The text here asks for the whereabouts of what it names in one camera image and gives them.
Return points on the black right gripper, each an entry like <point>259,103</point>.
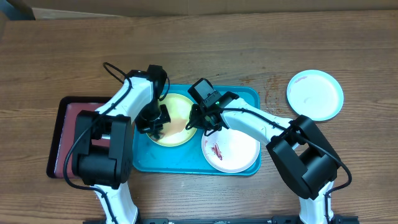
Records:
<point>199,122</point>

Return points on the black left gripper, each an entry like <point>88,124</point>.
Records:
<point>144,127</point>

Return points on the green and yellow sponge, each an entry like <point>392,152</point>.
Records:
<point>157,135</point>

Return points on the yellow-green plate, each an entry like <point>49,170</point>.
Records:
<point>174,133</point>

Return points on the white plate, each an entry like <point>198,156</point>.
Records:
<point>232,152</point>

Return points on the light blue plate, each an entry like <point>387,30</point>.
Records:
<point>315,94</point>

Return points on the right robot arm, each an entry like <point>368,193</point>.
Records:
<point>301,153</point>

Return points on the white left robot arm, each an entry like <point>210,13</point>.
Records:
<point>101,155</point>

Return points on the dark red water tray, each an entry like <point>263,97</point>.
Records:
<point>64,130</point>

